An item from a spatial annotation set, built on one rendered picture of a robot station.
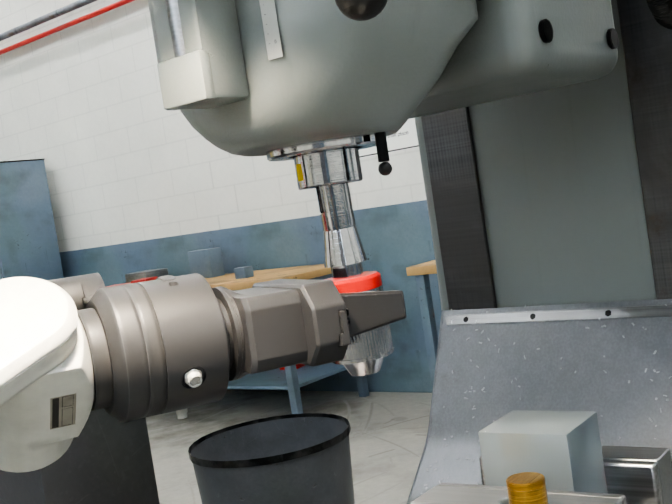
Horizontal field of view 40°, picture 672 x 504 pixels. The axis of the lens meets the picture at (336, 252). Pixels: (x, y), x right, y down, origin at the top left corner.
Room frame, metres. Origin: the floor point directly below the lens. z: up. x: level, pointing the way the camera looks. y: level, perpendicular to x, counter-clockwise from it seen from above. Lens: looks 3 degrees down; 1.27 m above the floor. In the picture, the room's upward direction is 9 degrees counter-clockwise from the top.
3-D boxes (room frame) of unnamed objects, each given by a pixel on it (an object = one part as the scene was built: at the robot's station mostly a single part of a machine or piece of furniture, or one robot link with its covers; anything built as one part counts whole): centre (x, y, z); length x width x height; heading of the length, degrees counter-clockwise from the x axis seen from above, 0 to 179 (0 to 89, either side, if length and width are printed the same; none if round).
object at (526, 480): (0.52, -0.09, 1.08); 0.02 x 0.02 x 0.02
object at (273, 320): (0.63, 0.08, 1.19); 0.13 x 0.12 x 0.10; 26
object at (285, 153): (0.67, 0.00, 1.31); 0.09 x 0.09 x 0.01
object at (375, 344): (0.67, -0.01, 1.18); 0.05 x 0.05 x 0.05
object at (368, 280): (0.67, -0.01, 1.21); 0.05 x 0.05 x 0.01
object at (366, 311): (0.64, -0.02, 1.19); 0.06 x 0.02 x 0.03; 116
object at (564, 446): (0.58, -0.11, 1.08); 0.06 x 0.05 x 0.06; 53
